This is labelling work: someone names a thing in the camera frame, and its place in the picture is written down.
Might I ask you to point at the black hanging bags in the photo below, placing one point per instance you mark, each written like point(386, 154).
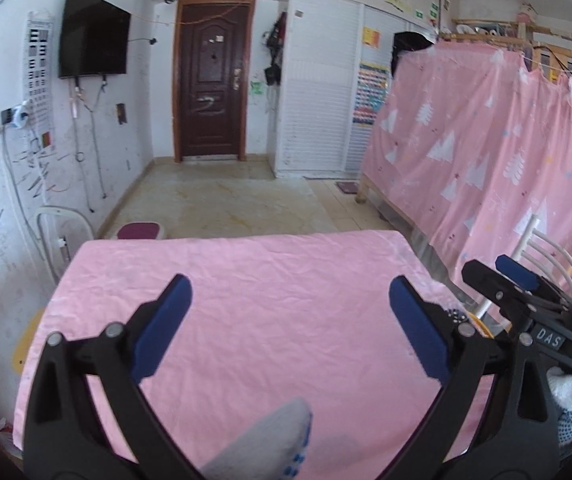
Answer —
point(272, 74)

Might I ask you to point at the black wall television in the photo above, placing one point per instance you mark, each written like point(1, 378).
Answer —
point(93, 35)

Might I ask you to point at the white louvered wardrobe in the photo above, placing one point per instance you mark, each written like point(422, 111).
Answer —
point(316, 85)

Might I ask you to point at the pink blanket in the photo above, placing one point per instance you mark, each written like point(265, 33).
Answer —
point(276, 310)

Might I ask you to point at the small floor mat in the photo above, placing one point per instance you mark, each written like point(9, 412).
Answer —
point(347, 187)

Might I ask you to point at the pink tree print curtain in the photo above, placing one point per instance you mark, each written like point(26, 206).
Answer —
point(491, 135)

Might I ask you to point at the wooden bunk bed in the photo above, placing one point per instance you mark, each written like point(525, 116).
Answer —
point(361, 192)

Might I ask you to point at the black jacket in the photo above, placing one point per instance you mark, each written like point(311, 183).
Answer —
point(408, 42)

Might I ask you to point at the dark brown door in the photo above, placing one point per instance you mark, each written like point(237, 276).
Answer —
point(211, 75)

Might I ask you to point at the black wall panel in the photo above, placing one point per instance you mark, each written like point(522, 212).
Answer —
point(122, 113)

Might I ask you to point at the orange poster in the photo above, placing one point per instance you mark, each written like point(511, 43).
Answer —
point(371, 37)

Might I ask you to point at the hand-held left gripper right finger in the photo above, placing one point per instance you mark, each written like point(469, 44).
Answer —
point(418, 332)

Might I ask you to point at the eye chart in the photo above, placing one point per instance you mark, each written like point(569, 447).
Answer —
point(41, 75)

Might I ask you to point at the white metal frame chair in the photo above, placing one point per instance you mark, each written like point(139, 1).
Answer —
point(63, 210)

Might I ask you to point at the white power adapter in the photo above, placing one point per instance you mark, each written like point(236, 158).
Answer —
point(18, 117)

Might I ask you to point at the purple stool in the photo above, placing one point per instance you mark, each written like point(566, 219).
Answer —
point(138, 231)

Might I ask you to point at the person's left hand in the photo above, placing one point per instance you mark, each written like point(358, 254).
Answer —
point(266, 440)

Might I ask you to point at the colourful grid poster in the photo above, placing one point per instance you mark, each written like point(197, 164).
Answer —
point(368, 95)

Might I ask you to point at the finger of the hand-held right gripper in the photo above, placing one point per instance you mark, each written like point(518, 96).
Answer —
point(516, 270)
point(496, 295)

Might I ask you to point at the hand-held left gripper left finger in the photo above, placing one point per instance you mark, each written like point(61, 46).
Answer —
point(161, 332)

